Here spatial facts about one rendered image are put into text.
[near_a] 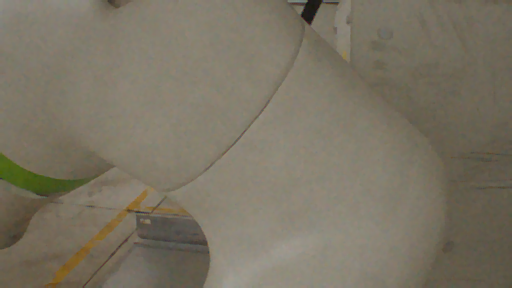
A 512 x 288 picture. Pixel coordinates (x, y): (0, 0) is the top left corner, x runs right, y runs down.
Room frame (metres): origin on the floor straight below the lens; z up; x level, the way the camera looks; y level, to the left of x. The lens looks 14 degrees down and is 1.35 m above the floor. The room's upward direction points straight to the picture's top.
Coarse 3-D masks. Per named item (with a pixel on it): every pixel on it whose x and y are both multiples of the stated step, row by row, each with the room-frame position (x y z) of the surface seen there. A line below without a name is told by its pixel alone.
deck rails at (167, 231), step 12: (144, 216) 0.94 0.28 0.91; (156, 216) 0.94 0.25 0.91; (168, 216) 0.93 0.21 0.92; (144, 228) 0.94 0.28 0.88; (156, 228) 0.94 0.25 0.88; (168, 228) 0.93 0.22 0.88; (180, 228) 0.93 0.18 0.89; (192, 228) 0.92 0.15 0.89; (144, 240) 0.92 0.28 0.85; (156, 240) 0.93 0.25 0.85; (168, 240) 0.93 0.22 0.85; (180, 240) 0.93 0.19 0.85; (192, 240) 0.92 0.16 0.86; (204, 240) 0.92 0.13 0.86
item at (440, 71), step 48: (384, 0) 0.36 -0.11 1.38; (432, 0) 0.35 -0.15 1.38; (480, 0) 0.34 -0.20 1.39; (384, 48) 0.36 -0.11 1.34; (432, 48) 0.35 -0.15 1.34; (480, 48) 0.34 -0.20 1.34; (384, 96) 0.36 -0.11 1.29; (432, 96) 0.35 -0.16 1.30; (480, 96) 0.34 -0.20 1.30; (432, 144) 0.35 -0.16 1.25; (480, 144) 0.34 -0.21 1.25; (480, 192) 0.34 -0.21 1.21; (480, 240) 0.34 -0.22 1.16
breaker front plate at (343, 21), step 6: (348, 0) 0.40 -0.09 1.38; (342, 6) 0.50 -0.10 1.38; (348, 6) 0.39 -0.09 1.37; (336, 12) 0.71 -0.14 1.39; (342, 12) 0.51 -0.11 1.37; (348, 12) 0.40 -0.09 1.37; (336, 18) 0.70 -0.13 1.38; (342, 18) 0.51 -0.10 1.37; (348, 18) 0.38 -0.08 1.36; (336, 24) 0.69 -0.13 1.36; (342, 24) 0.50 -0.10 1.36; (348, 24) 0.39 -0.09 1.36; (342, 30) 0.49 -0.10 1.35; (348, 30) 0.39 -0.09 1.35; (342, 36) 0.51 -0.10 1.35; (348, 36) 0.40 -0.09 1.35; (342, 42) 0.50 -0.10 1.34; (348, 42) 0.39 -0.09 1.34; (342, 48) 0.49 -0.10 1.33; (348, 48) 0.39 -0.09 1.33; (342, 54) 0.49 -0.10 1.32; (348, 54) 0.38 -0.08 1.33; (348, 60) 0.38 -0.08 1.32
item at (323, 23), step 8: (288, 0) 1.10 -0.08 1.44; (296, 0) 1.09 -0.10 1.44; (304, 0) 1.08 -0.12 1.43; (328, 0) 1.04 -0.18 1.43; (336, 0) 1.02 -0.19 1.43; (296, 8) 1.12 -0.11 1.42; (320, 8) 1.08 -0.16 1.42; (328, 8) 1.07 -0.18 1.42; (320, 16) 1.08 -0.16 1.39; (328, 16) 1.07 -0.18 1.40; (312, 24) 1.09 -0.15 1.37; (320, 24) 1.08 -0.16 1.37; (328, 24) 1.07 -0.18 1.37; (320, 32) 1.08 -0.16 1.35; (328, 32) 1.07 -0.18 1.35; (328, 40) 1.07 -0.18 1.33
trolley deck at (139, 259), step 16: (128, 256) 0.85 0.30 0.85; (144, 256) 0.85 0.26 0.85; (160, 256) 0.85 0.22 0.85; (176, 256) 0.86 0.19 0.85; (192, 256) 0.86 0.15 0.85; (208, 256) 0.86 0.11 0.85; (112, 272) 0.77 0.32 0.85; (128, 272) 0.78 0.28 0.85; (144, 272) 0.78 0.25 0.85; (160, 272) 0.78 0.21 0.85; (176, 272) 0.79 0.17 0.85; (192, 272) 0.79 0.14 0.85; (208, 272) 0.79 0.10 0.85
